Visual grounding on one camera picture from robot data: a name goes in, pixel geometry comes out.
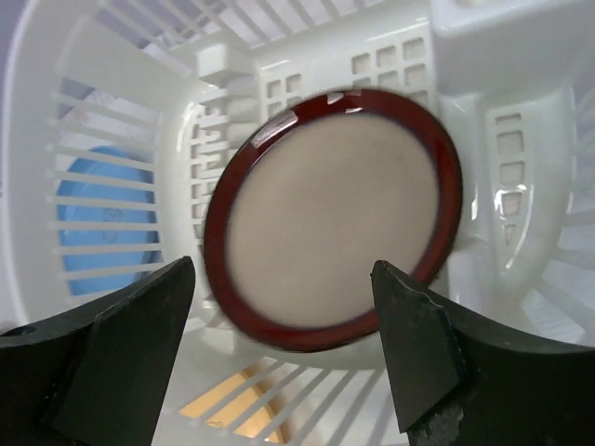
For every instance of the orange round plate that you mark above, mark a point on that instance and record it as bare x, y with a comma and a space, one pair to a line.
232, 410

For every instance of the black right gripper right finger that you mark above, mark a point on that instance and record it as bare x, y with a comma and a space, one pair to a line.
459, 378

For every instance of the light blue round plate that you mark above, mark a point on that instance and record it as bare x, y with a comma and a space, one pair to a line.
108, 203

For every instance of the dark red rimmed plate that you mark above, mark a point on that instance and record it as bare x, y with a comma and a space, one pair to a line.
313, 199

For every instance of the white plastic dish bin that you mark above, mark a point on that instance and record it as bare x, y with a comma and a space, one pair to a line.
188, 82

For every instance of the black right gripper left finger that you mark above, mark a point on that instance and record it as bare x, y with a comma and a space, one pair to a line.
96, 374

